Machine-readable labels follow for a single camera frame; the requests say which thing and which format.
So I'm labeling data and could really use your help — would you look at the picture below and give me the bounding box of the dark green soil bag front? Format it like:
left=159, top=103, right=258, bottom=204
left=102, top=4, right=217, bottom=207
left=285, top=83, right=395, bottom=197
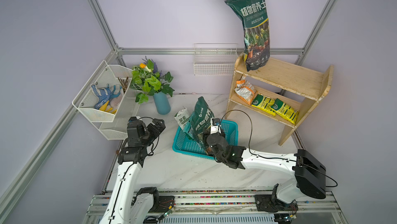
left=189, top=97, right=215, bottom=149

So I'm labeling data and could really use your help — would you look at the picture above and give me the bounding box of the dark green soil bag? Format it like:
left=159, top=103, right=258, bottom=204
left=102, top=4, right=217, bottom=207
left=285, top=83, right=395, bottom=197
left=189, top=97, right=215, bottom=149
left=224, top=0, right=270, bottom=71

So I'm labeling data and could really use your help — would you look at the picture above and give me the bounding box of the white green fertilizer bag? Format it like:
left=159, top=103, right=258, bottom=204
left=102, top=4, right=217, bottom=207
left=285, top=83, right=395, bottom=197
left=174, top=107, right=190, bottom=131

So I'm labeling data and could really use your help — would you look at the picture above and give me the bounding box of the teal white fertilizer bag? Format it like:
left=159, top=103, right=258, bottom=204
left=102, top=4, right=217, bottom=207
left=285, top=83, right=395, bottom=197
left=183, top=121, right=194, bottom=140

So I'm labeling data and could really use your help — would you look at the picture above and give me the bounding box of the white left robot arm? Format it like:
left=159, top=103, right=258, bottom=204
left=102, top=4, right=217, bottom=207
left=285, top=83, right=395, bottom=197
left=100, top=117, right=165, bottom=224

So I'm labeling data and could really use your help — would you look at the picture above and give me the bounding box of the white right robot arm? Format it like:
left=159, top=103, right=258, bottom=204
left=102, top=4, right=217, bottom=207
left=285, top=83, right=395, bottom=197
left=204, top=133, right=327, bottom=213

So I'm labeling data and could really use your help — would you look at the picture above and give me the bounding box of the orange silver snack-like bag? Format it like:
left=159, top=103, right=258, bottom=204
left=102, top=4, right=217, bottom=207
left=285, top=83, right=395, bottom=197
left=234, top=79, right=257, bottom=105

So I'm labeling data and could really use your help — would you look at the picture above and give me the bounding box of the yellow green fertilizer packet left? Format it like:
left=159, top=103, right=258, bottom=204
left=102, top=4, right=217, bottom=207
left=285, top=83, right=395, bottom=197
left=251, top=94, right=276, bottom=116

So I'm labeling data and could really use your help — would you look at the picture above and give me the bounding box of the yellow green fertilizer packet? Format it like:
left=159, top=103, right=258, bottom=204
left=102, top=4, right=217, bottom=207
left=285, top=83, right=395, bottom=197
left=271, top=99, right=299, bottom=124
left=251, top=94, right=276, bottom=116

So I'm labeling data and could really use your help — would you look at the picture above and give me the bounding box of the yellow green fertilizer packet right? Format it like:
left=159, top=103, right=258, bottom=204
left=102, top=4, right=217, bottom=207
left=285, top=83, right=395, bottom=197
left=271, top=99, right=299, bottom=124

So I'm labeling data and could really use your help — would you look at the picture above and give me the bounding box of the wooden two-tier shelf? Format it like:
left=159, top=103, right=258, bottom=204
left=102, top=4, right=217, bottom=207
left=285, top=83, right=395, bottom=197
left=226, top=55, right=335, bottom=146

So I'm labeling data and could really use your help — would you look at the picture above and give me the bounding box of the dark green soil bag rear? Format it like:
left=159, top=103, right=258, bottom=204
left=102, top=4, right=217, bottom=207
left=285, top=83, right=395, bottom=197
left=224, top=0, right=270, bottom=71

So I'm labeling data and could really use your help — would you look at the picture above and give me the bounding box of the teal vase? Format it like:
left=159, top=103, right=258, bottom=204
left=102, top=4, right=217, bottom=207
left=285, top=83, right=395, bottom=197
left=153, top=92, right=171, bottom=115

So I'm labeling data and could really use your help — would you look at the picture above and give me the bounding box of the teal plastic basket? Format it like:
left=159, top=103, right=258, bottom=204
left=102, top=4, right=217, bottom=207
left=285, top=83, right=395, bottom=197
left=172, top=120, right=238, bottom=161

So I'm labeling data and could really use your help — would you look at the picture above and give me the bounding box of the artificial green plant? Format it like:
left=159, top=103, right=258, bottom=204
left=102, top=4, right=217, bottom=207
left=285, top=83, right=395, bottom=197
left=130, top=57, right=175, bottom=104

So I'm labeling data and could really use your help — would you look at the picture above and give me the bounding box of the white mesh corner rack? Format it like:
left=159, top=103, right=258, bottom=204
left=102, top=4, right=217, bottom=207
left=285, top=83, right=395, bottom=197
left=72, top=61, right=139, bottom=140

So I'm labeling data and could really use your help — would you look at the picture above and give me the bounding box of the blue knitted glove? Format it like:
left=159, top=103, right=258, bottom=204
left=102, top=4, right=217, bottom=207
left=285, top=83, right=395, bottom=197
left=91, top=84, right=122, bottom=110

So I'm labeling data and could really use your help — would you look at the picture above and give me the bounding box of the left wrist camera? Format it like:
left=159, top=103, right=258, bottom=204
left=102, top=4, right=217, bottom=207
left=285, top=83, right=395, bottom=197
left=128, top=117, right=142, bottom=126

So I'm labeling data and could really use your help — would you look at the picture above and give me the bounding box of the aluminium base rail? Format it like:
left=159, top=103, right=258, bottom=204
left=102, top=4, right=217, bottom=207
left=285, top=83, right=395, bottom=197
left=83, top=188, right=348, bottom=224

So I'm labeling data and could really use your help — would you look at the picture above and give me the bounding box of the white wire wall basket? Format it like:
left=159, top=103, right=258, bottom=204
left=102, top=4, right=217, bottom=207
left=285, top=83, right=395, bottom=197
left=193, top=43, right=238, bottom=76

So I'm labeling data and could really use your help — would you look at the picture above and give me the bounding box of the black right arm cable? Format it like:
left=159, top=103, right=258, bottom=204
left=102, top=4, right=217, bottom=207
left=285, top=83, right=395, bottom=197
left=218, top=109, right=339, bottom=188

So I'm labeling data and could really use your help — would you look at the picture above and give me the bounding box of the aluminium frame post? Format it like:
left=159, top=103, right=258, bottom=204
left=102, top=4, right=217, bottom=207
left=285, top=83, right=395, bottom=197
left=295, top=0, right=338, bottom=66

